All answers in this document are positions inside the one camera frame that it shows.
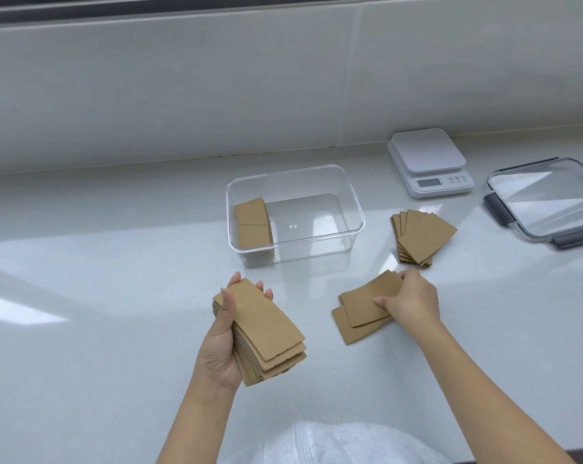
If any person's right hand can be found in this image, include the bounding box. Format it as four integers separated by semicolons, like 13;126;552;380
373;269;441;330

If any person's left hand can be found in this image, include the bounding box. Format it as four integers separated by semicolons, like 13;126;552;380
195;272;275;391

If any brown paper cup sleeve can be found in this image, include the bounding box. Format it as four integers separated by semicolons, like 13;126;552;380
331;304;395;346
338;270;404;329

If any stack of brown sleeves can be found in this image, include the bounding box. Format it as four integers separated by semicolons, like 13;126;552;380
212;278;308;387

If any person's left forearm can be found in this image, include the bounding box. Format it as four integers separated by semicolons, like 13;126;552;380
156;374;242;464

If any person's right forearm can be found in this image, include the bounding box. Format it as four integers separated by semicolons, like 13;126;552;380
402;314;578;464

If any upright bundle of brown sleeves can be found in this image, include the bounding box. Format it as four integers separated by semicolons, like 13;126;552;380
234;197;275;251

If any fanned pile of brown sleeves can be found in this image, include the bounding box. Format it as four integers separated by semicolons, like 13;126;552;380
390;209;458;269

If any clear plastic storage container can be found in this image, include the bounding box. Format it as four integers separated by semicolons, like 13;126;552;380
226;164;366;267

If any person's white garment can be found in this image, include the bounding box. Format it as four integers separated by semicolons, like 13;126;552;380
221;420;454;464

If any white digital kitchen scale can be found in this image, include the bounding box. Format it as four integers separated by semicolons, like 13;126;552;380
387;128;475;199

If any clear lid with grey clasps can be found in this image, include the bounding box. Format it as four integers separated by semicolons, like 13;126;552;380
483;157;583;250

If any dark window frame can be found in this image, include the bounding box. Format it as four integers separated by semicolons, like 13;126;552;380
0;0;449;27

